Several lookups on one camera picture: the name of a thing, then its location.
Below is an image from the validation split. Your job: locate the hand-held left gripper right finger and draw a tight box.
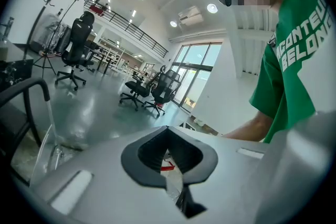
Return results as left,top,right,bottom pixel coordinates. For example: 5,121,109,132
167,125,274,224

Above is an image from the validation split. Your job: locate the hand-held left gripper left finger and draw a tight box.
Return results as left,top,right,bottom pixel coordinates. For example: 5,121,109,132
30,125,184,224

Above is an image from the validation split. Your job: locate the clear water jug red handle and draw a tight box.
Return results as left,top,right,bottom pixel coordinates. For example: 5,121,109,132
160,157,184,202

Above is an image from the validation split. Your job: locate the metal platform trolley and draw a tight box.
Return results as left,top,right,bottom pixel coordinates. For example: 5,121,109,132
0,78,92,187

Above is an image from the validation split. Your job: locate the person's right forearm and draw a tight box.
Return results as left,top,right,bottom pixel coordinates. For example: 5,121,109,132
222,110,276,143

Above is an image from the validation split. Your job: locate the glass entrance door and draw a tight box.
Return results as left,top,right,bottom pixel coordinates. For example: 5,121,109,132
172,43,223,112

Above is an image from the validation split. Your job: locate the black mesh office chair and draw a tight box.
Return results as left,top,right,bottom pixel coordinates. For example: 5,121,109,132
119,70,158,111
55,12,96,91
144,65,182,118

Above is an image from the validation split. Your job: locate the person in green shirt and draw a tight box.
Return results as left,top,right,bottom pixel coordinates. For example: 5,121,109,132
249,0,334,144

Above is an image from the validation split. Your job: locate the white shelf unit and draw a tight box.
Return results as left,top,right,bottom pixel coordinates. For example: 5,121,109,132
98,36,125,70

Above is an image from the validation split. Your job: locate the black desk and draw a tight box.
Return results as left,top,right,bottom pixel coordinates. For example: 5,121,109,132
0,39,34,94

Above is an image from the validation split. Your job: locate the white ceiling air conditioner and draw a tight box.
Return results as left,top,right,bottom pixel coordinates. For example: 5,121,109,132
177,6,204,26

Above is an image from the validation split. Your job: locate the black mezzanine railing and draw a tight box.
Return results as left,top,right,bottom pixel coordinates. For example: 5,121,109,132
83,0,169,59

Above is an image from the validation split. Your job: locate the clear plastic wrapped bundle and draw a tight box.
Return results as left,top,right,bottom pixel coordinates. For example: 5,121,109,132
30,13,72,54

